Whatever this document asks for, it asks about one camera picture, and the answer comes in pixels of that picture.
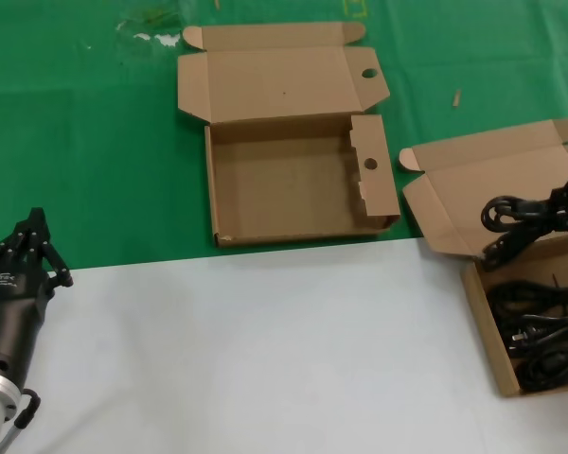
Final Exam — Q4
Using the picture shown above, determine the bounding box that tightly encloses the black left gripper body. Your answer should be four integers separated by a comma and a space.
0, 243, 56, 384

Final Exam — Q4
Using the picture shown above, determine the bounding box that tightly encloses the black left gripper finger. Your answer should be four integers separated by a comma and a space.
0, 206, 40, 260
27, 206, 75, 289

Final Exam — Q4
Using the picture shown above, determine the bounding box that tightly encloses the open brown cardboard box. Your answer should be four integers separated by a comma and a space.
398, 117, 568, 397

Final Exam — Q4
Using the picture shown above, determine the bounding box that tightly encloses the cardboard box with round holes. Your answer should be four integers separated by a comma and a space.
176, 21, 402, 250

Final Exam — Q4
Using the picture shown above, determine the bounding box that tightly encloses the green table cloth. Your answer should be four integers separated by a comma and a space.
0, 0, 568, 275

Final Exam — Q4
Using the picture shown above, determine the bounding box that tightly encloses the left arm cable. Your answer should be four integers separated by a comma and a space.
0, 387, 43, 454

